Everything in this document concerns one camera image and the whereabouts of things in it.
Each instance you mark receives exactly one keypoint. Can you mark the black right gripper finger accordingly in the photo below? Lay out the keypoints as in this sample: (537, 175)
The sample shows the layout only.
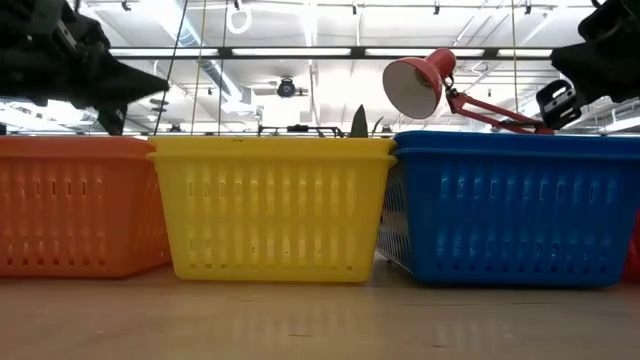
(585, 57)
(587, 82)

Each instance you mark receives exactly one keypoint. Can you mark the round black ceiling camera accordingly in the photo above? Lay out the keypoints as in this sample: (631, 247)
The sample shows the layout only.
(286, 87)

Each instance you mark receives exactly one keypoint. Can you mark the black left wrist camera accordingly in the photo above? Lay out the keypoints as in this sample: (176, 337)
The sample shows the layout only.
(80, 25)

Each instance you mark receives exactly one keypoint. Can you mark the black ceiling light rail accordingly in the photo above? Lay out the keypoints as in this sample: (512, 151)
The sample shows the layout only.
(225, 51)

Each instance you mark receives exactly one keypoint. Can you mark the white hanging loop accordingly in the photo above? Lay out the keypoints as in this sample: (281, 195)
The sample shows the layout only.
(229, 20)

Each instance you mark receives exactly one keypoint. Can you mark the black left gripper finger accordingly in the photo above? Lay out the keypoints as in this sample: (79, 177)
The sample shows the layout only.
(130, 77)
(125, 97)

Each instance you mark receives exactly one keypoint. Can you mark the blue plastic basket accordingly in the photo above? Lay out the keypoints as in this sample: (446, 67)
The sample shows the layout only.
(510, 140)
(510, 220)

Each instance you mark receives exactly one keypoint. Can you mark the red desk lamp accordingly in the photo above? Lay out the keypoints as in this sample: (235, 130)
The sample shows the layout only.
(430, 65)

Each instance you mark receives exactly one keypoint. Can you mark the yellow plastic basket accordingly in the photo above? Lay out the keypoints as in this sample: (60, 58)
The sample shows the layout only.
(270, 220)
(270, 146)

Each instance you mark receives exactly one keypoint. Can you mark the green spiky plant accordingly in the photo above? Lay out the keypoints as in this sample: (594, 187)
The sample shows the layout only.
(359, 125)

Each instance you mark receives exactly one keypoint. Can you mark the orange plastic basket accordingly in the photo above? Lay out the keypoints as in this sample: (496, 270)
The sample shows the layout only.
(75, 210)

